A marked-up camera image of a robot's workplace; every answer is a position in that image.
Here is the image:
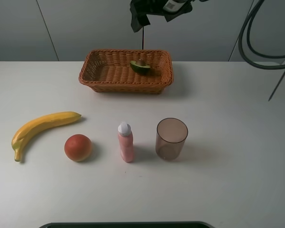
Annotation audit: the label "halved avocado with pit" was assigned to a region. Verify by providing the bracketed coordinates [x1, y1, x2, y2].
[130, 59, 150, 75]

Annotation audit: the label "orange red peach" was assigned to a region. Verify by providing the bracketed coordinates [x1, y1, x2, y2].
[64, 134, 92, 162]

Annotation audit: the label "translucent brown plastic cup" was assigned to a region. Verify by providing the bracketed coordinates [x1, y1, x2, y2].
[155, 118, 188, 161]

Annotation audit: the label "black cloth covered device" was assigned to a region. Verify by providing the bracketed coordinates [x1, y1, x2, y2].
[130, 0, 193, 33]

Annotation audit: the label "woven wicker basket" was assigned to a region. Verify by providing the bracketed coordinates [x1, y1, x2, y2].
[79, 49, 174, 94]

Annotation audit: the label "thick dark cables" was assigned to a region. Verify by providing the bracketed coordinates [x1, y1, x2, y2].
[238, 0, 285, 70]

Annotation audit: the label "yellow banana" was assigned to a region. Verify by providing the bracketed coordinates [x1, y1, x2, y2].
[11, 112, 82, 162]

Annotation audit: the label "thin black rod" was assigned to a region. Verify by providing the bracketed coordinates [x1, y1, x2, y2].
[268, 70, 285, 101]

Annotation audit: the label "pink bottle white cap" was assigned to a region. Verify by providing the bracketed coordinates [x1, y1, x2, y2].
[118, 122, 134, 163]

